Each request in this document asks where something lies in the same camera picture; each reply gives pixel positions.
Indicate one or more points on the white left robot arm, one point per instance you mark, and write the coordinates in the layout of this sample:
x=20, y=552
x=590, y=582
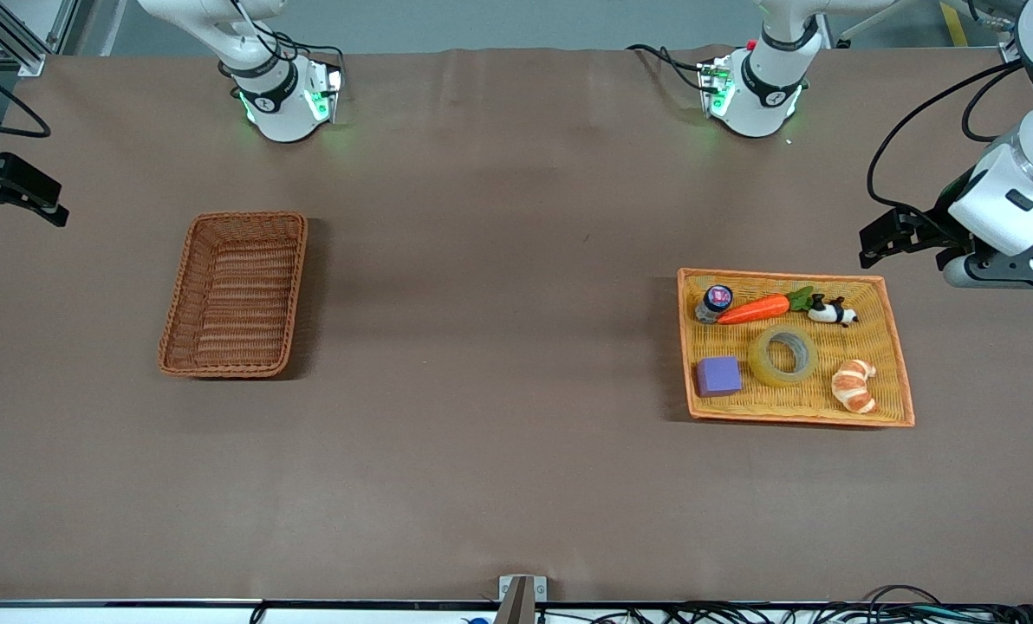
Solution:
x=763, y=95

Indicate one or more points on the orange toy carrot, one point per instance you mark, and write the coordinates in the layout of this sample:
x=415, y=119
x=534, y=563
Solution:
x=755, y=309

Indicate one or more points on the toy croissant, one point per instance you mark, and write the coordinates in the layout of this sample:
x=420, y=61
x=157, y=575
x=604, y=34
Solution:
x=853, y=387

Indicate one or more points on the brown table cloth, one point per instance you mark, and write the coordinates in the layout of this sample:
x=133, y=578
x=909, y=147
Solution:
x=516, y=477

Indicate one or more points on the small jar with dark lid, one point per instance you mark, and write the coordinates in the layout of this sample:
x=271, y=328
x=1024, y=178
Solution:
x=717, y=297

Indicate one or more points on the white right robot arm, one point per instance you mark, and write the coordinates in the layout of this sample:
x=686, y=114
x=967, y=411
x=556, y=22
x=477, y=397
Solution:
x=278, y=113

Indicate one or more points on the orange flat wicker basket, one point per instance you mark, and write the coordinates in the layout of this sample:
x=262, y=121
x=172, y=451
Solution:
x=785, y=403

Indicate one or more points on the grey base connector box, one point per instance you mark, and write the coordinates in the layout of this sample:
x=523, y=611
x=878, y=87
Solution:
x=330, y=87
x=711, y=87

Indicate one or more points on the purple foam cube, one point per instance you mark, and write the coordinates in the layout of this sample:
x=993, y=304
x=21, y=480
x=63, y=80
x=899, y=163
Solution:
x=718, y=377

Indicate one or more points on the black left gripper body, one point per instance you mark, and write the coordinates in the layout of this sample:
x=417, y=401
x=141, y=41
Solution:
x=931, y=227

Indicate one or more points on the small metal clamp plate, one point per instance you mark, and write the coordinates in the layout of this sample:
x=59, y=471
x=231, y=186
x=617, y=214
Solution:
x=539, y=589

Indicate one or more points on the brown deep wicker basket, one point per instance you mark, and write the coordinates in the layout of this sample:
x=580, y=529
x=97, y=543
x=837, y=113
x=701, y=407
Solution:
x=222, y=347

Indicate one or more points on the black white panda toy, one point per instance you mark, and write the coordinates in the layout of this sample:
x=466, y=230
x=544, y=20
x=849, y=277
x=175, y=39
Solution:
x=828, y=312

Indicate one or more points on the yellow clear tape roll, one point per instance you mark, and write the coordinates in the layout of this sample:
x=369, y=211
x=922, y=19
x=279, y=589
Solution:
x=759, y=364

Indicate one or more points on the aluminium frame profile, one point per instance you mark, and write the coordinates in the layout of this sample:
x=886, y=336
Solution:
x=1010, y=54
x=27, y=59

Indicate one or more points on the grey brown upright bar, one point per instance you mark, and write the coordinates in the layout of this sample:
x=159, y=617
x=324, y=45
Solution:
x=516, y=607

